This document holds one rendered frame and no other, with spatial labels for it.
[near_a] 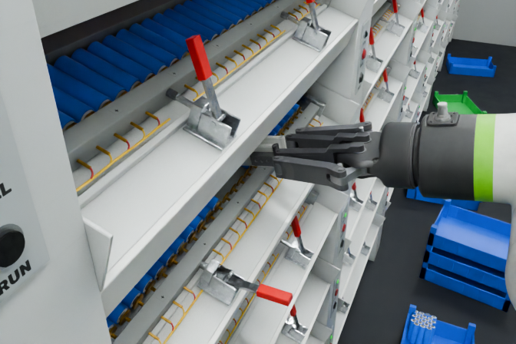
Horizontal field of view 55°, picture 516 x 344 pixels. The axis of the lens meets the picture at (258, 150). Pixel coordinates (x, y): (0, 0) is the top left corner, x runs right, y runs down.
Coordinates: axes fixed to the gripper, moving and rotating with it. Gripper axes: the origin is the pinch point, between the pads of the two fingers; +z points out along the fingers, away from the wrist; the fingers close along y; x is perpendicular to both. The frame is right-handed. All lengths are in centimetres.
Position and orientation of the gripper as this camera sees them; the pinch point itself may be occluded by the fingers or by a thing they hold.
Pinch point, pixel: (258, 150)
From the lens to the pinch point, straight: 64.3
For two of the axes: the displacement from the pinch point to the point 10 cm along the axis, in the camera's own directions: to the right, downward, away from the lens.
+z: -8.9, -0.3, 4.6
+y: -4.2, 4.7, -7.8
